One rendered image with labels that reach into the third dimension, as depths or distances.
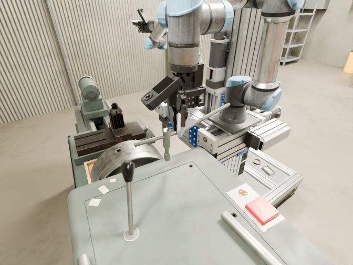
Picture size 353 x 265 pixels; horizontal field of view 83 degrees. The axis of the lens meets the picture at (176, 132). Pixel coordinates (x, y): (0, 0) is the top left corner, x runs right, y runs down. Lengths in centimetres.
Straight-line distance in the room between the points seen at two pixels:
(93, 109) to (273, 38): 146
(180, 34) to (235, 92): 63
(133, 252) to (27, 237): 189
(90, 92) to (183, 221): 144
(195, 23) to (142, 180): 44
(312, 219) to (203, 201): 191
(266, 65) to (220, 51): 38
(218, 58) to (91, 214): 102
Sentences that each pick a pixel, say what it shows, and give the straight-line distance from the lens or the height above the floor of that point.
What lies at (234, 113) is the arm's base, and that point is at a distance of 110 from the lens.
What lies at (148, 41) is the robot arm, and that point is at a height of 148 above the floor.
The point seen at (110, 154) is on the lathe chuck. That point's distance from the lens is 80.
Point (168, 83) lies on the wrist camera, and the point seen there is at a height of 154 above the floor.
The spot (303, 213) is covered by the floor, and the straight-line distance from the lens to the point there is 242.
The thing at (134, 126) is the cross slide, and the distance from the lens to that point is 145.
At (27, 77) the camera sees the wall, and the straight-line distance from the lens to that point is 419.
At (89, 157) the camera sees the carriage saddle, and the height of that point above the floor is 91.
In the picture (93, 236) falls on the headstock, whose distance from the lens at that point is 55.
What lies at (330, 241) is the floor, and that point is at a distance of 235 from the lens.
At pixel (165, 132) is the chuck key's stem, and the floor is 140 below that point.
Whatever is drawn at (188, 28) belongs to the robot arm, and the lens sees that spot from 48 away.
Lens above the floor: 171
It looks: 33 degrees down
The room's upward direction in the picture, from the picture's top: straight up
